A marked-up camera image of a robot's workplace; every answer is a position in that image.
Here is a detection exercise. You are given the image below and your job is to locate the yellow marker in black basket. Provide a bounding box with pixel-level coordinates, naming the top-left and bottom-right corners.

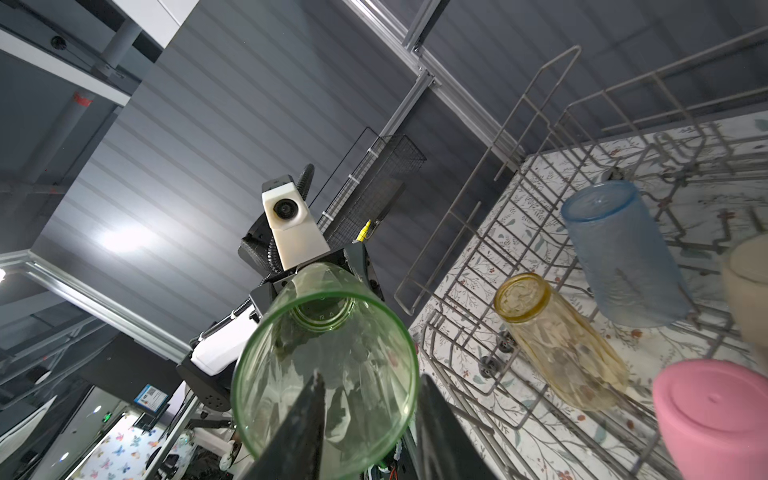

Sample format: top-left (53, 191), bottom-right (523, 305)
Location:
top-left (356, 220), bottom-right (372, 242)

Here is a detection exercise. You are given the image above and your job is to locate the pink cup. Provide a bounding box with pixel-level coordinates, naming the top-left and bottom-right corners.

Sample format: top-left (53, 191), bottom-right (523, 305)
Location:
top-left (652, 360), bottom-right (767, 479)

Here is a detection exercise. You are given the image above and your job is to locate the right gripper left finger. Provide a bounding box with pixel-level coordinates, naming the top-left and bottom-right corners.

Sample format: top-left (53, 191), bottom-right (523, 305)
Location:
top-left (243, 373), bottom-right (326, 480)

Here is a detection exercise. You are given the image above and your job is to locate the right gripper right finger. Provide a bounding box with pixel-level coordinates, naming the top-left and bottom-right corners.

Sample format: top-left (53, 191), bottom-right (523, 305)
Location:
top-left (416, 374), bottom-right (496, 480)

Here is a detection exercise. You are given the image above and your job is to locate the yellow transparent cup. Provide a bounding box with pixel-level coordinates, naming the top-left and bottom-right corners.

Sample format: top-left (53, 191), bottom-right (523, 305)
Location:
top-left (493, 273), bottom-right (629, 411)

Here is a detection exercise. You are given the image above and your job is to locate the green transparent cup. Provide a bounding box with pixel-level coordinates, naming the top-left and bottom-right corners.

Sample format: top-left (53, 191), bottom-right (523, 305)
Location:
top-left (231, 262), bottom-right (419, 479)

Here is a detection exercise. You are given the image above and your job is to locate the blue textured cup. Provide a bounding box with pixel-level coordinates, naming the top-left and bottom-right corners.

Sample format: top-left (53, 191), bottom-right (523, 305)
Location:
top-left (561, 180), bottom-right (693, 328)

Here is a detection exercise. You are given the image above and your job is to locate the black wire wall basket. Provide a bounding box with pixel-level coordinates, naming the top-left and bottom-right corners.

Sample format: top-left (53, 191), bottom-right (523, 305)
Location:
top-left (309, 127), bottom-right (426, 250)

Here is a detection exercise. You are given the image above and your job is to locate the beige cup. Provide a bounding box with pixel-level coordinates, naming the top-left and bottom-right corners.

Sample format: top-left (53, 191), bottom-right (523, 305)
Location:
top-left (721, 233), bottom-right (767, 374)

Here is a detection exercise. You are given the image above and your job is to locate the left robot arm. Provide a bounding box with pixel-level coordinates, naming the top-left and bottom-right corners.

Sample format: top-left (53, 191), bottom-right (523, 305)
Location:
top-left (177, 164), bottom-right (383, 412)

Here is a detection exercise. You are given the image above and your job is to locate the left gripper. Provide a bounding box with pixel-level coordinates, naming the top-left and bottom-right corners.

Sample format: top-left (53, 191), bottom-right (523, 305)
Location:
top-left (248, 242), bottom-right (384, 318)

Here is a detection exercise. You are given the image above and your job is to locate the grey wire dish rack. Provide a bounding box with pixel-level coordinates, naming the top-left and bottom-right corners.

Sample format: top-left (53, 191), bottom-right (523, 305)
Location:
top-left (395, 27), bottom-right (767, 479)

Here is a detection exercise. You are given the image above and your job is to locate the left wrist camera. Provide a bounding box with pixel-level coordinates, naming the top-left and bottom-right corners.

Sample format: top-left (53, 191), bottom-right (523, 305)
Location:
top-left (262, 175), bottom-right (330, 270)

